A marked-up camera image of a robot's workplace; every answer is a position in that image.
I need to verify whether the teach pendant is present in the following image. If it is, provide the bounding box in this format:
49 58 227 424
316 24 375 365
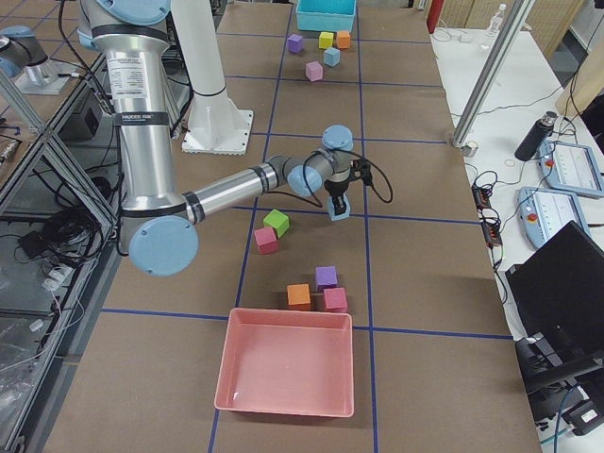
517 187 591 248
538 140 603 198

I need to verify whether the small metal cylinder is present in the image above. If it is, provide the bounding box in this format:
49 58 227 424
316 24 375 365
461 141 478 159

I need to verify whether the orange block near blue tray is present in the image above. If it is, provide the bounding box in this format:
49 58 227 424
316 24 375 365
335 30 351 50

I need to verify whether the magenta block near pink tray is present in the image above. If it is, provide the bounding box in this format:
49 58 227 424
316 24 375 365
323 287 348 313

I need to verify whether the lilac pink block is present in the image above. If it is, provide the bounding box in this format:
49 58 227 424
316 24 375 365
305 61 324 82

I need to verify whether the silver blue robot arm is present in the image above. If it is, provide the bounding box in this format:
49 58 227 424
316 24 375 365
78 1 353 277

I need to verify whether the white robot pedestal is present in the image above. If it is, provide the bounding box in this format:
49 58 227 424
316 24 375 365
171 0 254 155

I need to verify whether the upper teach pendant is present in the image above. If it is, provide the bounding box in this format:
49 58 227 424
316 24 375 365
538 140 603 198

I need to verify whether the black laptop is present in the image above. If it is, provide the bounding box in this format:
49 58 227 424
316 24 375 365
506 221 603 351

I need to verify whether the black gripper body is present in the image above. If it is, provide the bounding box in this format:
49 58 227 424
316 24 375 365
325 172 354 200

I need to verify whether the dark purple block far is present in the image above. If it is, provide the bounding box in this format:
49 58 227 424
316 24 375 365
286 33 304 54

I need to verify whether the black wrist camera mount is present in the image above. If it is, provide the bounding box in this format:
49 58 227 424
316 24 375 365
350 159 374 187

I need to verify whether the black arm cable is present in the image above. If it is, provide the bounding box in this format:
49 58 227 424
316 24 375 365
301 150 394 209

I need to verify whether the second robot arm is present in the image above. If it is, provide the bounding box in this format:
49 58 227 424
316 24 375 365
1 25 71 95

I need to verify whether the yellow block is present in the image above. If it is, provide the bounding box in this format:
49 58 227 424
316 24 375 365
318 31 334 49

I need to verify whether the orange block near pink tray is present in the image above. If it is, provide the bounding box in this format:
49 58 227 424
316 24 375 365
287 283 311 310

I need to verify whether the aluminium frame post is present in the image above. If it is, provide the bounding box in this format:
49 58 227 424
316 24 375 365
449 0 536 148

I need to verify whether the magenta block beside green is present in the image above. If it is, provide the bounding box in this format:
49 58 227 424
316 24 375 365
254 226 278 255

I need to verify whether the purple block near pink tray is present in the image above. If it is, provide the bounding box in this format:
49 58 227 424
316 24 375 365
315 265 338 292

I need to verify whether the pink plastic tray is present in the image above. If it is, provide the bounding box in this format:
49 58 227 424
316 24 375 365
214 308 355 418

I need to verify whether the black orange adapter strip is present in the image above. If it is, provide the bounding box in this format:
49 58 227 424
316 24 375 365
471 184 503 249

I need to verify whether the light blue block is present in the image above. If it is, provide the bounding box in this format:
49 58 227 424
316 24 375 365
327 194 350 222
323 47 341 67

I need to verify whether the black water bottle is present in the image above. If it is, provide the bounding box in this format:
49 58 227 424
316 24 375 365
514 110 558 161

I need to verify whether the lower teach pendant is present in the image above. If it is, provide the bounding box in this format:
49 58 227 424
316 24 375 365
517 187 591 248

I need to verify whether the blue plastic tray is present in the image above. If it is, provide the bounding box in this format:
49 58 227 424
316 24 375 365
295 0 357 32

